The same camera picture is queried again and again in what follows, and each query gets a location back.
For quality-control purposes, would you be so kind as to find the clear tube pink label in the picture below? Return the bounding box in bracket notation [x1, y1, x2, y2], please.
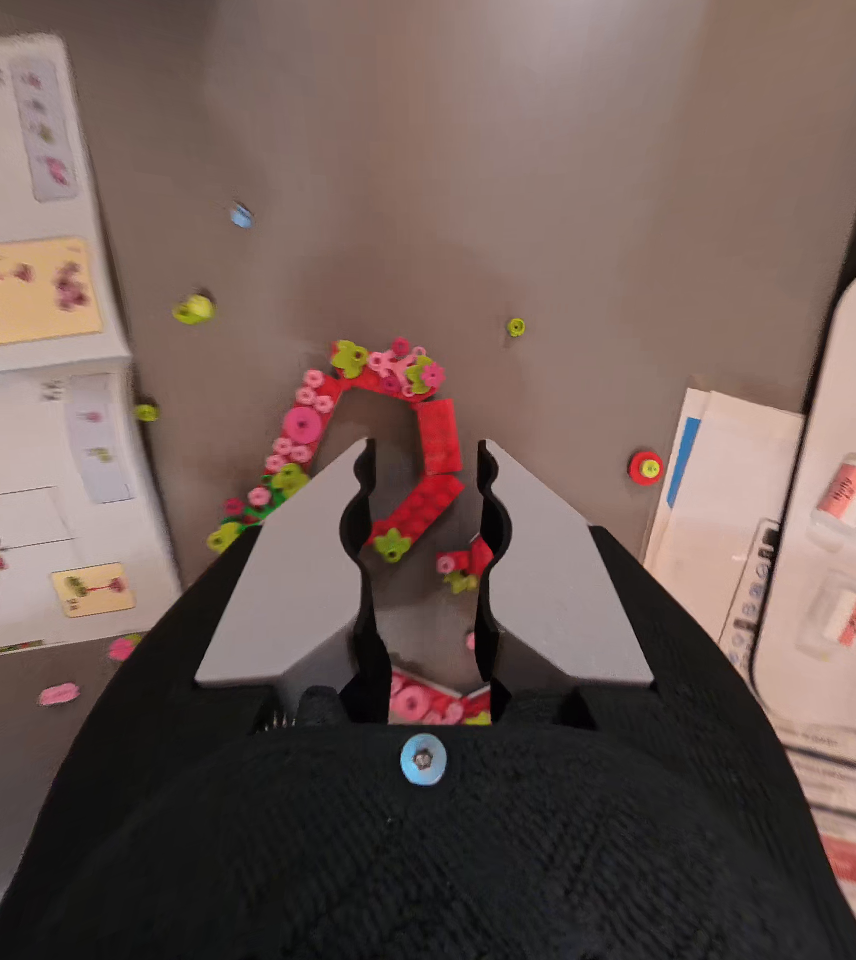
[810, 453, 856, 541]
[795, 573, 856, 650]

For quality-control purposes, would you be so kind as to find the lego instruction booklet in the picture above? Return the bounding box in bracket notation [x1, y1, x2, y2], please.
[0, 33, 181, 665]

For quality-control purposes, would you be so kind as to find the red lego heart wreath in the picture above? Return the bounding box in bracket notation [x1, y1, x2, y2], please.
[206, 337, 495, 727]

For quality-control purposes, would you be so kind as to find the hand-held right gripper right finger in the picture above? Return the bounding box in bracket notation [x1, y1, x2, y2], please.
[475, 438, 656, 725]

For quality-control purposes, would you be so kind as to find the laminated printed sheet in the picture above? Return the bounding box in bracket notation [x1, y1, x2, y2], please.
[641, 386, 856, 960]

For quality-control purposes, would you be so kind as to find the white rounded tray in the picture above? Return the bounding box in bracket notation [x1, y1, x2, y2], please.
[750, 258, 856, 740]

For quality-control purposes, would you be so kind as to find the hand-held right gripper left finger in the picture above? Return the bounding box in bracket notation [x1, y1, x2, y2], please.
[194, 437, 395, 725]

